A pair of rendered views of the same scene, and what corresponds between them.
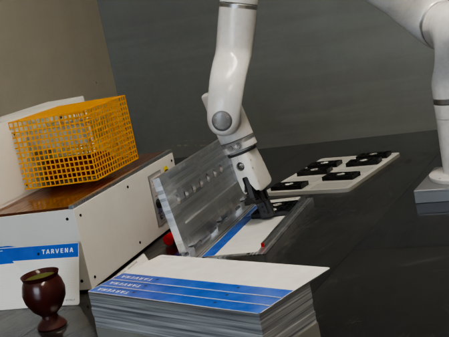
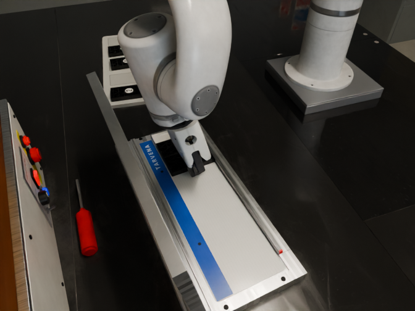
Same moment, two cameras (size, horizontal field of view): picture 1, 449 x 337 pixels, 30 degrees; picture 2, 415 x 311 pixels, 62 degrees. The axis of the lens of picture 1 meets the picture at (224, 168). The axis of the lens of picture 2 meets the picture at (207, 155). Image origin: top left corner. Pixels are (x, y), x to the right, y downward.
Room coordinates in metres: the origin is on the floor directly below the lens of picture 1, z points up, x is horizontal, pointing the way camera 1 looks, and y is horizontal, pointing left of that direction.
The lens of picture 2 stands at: (1.64, 0.25, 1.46)
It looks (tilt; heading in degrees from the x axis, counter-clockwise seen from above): 45 degrees down; 313
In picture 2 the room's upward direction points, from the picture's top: straight up
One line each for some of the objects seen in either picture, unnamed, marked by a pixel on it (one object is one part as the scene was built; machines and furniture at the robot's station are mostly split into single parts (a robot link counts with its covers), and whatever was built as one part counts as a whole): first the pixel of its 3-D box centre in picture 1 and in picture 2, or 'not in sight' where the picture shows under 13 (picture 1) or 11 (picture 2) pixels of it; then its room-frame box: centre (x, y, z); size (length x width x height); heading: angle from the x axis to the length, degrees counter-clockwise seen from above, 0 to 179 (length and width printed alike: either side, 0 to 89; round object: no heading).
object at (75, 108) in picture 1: (75, 141); not in sight; (2.05, 0.35, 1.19); 0.23 x 0.20 x 0.17; 159
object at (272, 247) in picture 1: (250, 228); (195, 199); (1.94, -0.03, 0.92); 0.44 x 0.21 x 0.04; 159
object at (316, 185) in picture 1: (334, 173); (147, 63); (2.43, -0.32, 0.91); 0.40 x 0.27 x 0.01; 146
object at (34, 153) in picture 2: not in sight; (34, 155); (2.18, 0.14, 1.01); 0.03 x 0.02 x 0.03; 159
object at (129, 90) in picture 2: (289, 185); (129, 92); (2.33, -0.17, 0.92); 0.10 x 0.05 x 0.01; 57
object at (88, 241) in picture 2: (182, 229); (83, 213); (2.08, 0.13, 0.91); 0.18 x 0.03 x 0.03; 155
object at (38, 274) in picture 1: (45, 299); not in sight; (1.57, 0.39, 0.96); 0.09 x 0.09 x 0.11
